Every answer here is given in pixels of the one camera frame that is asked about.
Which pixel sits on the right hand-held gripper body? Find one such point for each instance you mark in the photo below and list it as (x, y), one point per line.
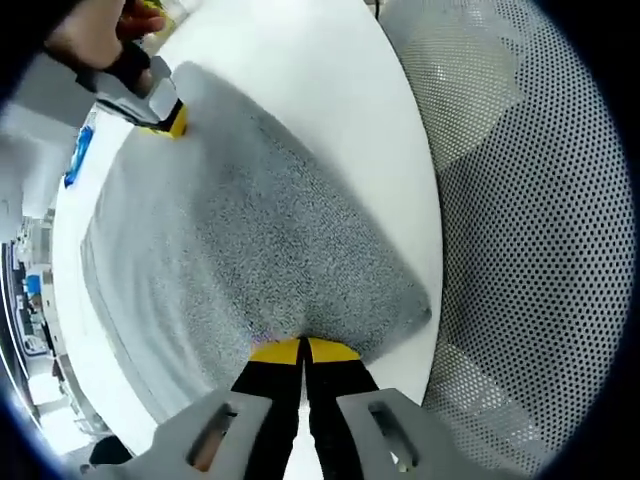
(132, 70)

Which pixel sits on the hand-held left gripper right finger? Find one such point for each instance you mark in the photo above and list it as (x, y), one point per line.
(352, 445)

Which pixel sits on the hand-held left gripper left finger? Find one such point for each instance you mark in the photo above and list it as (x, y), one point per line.
(165, 460)

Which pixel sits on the grey towel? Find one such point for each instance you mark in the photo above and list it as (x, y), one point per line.
(250, 225)

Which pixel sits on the person's right hand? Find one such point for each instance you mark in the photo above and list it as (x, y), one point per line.
(90, 40)

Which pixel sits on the blue wipes packet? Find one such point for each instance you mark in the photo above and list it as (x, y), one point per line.
(80, 155)

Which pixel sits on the white table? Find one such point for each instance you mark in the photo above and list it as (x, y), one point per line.
(325, 75)

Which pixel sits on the blue container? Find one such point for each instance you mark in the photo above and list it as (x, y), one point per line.
(34, 283)

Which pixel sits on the white counter cabinets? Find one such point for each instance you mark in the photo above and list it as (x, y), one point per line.
(47, 300)

